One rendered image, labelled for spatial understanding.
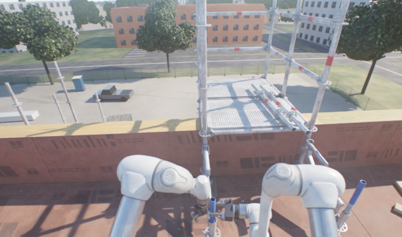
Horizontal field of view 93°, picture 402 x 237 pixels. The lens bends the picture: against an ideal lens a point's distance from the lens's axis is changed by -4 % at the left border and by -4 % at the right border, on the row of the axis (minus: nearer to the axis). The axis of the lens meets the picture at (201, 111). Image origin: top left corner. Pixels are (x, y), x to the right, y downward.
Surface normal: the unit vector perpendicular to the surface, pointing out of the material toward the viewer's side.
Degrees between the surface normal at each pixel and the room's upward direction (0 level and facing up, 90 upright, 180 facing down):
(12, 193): 0
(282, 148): 90
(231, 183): 0
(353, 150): 90
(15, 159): 90
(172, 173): 41
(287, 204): 0
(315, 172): 14
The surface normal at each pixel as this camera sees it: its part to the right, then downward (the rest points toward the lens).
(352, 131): 0.04, 0.48
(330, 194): 0.10, -0.36
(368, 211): -0.02, -0.87
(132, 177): -0.23, -0.35
